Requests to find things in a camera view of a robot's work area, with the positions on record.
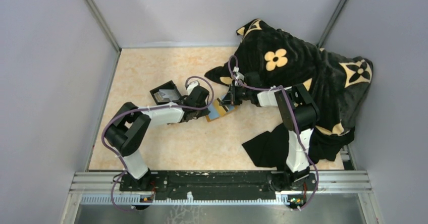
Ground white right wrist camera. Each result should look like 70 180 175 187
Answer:
232 66 245 86

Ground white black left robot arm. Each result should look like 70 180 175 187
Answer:
101 85 209 191

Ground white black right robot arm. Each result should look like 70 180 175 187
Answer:
220 72 319 190

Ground black cloth piece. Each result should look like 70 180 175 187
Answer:
242 124 289 171

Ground blue credit card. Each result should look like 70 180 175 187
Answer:
206 99 224 121

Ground aluminium front rail frame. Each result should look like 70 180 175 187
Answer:
70 171 372 205

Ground black floral blanket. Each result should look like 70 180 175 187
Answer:
205 19 373 162

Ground white card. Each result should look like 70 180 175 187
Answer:
154 89 181 104

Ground black plastic box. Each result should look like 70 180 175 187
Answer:
149 80 182 105

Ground gold credit card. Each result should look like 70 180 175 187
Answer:
212 98 237 117

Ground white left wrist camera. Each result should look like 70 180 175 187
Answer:
186 80 200 95

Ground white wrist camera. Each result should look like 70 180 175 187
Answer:
186 80 200 95
232 66 245 86

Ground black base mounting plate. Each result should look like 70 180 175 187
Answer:
119 171 316 201

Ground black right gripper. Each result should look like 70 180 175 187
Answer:
219 83 252 106

